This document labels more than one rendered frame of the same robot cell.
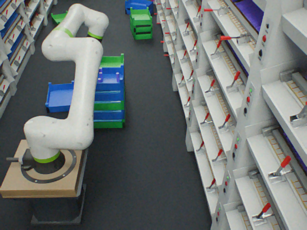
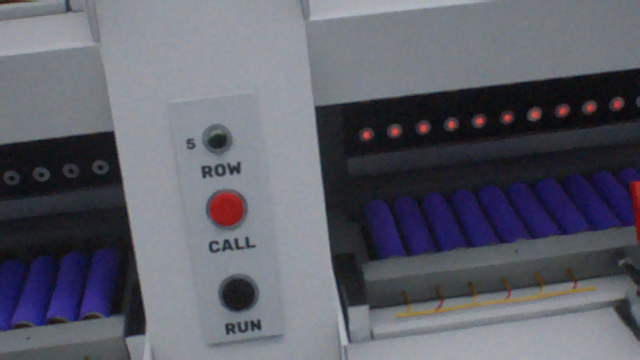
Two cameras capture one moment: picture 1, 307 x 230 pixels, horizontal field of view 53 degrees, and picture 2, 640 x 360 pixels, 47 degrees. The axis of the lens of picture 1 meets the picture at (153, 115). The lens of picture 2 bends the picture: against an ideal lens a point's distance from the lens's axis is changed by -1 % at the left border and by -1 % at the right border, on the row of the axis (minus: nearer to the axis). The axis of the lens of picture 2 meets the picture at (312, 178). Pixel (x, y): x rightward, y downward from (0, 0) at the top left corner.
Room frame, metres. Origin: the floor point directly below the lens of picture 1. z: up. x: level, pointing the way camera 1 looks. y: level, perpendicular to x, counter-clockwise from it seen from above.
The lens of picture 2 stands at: (0.73, 0.04, 1.17)
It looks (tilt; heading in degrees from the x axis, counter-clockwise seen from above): 12 degrees down; 272
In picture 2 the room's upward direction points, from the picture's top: 6 degrees counter-clockwise
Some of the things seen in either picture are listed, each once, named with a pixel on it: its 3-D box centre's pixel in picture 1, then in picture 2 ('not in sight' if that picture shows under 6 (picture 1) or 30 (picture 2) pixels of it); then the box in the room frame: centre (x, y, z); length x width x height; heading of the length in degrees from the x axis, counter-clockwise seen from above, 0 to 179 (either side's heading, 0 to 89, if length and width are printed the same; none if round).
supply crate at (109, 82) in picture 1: (100, 76); not in sight; (1.75, 0.35, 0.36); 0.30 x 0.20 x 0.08; 94
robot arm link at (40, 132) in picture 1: (45, 138); not in sight; (1.01, 0.47, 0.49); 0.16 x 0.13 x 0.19; 87
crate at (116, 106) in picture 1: (102, 96); not in sight; (1.75, 0.35, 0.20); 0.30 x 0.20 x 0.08; 94
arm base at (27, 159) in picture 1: (36, 157); not in sight; (1.01, 0.54, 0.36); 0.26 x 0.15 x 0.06; 91
